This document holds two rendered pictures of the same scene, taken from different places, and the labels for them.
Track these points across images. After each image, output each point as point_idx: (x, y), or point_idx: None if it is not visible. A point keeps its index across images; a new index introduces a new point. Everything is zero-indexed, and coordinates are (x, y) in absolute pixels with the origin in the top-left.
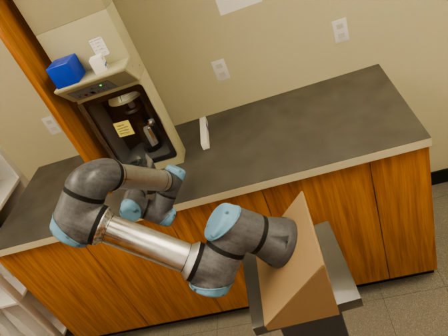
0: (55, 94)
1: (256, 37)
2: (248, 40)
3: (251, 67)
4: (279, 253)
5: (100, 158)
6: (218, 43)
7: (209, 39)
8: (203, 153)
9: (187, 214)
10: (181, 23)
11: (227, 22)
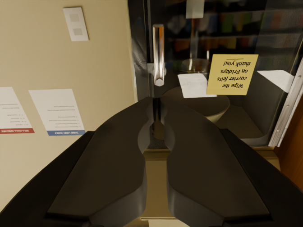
0: (293, 176)
1: (30, 54)
2: (40, 54)
3: (33, 15)
4: None
5: None
6: (76, 61)
7: (87, 68)
8: None
9: None
10: (115, 93)
11: (65, 80)
